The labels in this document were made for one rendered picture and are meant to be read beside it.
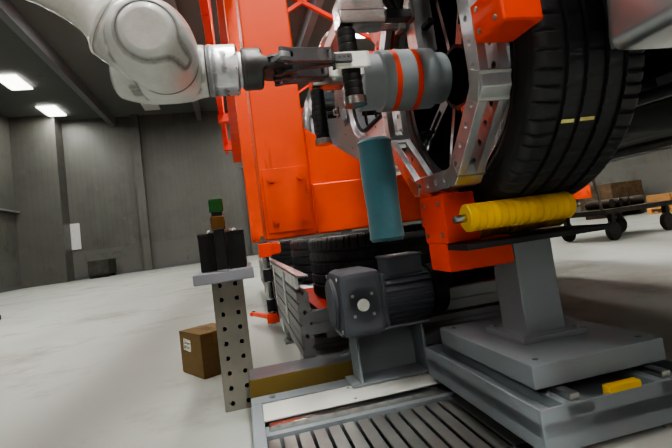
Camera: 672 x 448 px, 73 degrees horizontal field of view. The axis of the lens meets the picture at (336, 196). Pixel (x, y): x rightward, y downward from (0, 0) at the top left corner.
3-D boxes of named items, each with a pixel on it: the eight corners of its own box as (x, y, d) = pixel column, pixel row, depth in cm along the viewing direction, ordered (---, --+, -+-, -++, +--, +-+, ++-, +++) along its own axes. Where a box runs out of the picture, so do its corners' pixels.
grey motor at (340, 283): (493, 369, 126) (474, 244, 129) (349, 400, 117) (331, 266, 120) (462, 353, 144) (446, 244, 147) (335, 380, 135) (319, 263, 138)
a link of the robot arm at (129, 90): (212, 106, 85) (208, 93, 72) (124, 112, 82) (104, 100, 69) (205, 49, 85) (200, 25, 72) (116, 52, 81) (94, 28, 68)
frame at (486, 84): (529, 171, 79) (480, -117, 84) (496, 175, 78) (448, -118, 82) (414, 200, 132) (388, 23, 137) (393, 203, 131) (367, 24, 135)
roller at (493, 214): (590, 215, 95) (585, 188, 96) (463, 233, 89) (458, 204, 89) (570, 216, 101) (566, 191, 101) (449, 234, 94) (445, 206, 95)
